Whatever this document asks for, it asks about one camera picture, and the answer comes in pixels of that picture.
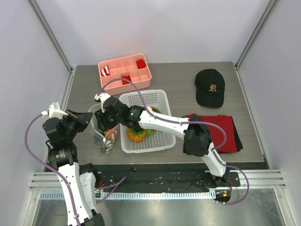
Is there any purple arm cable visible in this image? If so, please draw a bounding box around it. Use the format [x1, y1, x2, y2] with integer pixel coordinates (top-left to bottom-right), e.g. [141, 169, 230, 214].
[24, 113, 127, 226]
[100, 79, 250, 206]

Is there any white slotted cable duct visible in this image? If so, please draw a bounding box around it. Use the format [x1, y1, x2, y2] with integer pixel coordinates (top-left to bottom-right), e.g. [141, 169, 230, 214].
[40, 191, 216, 201]

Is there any red rolled sock front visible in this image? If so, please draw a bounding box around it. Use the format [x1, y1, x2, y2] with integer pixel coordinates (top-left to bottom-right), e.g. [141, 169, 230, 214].
[121, 76, 131, 85]

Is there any pink divided organizer box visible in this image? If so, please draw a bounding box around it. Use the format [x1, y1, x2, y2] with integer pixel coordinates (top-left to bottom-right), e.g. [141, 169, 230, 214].
[98, 54, 152, 96]

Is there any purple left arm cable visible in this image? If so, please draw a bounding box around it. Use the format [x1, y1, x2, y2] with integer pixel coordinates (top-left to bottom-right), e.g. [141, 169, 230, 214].
[24, 113, 127, 226]

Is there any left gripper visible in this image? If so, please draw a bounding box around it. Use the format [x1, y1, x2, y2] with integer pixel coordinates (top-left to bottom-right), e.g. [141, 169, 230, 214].
[60, 109, 92, 140]

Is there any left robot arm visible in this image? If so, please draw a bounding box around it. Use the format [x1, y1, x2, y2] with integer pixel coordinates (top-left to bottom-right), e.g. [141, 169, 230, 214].
[42, 106, 105, 226]

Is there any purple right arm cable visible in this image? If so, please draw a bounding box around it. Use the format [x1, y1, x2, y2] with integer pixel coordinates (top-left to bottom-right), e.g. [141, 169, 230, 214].
[100, 79, 250, 206]

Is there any red white striped sock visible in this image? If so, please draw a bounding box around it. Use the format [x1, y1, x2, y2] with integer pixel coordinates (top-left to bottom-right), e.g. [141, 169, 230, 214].
[101, 66, 111, 77]

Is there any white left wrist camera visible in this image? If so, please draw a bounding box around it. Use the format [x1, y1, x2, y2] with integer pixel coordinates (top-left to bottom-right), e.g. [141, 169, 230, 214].
[41, 102, 68, 119]

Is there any black baseball cap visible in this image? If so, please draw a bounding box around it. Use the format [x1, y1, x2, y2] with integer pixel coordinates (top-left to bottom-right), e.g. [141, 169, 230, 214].
[195, 69, 225, 109]

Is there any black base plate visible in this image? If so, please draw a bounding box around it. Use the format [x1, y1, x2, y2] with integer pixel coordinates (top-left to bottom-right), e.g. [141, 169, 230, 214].
[95, 163, 240, 194]

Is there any red rolled sock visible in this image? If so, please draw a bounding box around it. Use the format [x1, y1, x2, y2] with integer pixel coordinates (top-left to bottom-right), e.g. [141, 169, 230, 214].
[136, 59, 146, 69]
[121, 76, 131, 85]

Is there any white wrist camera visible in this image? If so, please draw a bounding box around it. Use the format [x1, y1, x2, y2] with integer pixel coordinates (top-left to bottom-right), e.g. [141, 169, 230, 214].
[94, 93, 111, 113]
[41, 102, 68, 119]

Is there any white plastic basket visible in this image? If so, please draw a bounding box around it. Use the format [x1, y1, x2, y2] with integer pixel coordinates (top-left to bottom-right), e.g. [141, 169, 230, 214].
[119, 89, 176, 153]

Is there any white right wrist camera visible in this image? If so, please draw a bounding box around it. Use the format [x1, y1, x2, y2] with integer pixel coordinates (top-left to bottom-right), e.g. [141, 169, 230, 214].
[94, 93, 111, 113]

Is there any black folded cloth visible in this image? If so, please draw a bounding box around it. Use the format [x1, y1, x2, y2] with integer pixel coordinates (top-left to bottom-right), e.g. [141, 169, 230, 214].
[181, 114, 244, 156]

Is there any polka dot zip bag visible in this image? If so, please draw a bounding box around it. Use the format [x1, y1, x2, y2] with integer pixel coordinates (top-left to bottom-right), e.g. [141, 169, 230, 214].
[88, 104, 119, 155]

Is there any red rolled sock back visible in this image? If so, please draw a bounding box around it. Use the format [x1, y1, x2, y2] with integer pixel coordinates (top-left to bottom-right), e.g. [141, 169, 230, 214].
[136, 59, 146, 69]

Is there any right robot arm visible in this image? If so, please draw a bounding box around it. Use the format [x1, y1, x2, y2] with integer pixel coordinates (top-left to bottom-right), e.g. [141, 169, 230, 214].
[95, 93, 230, 186]

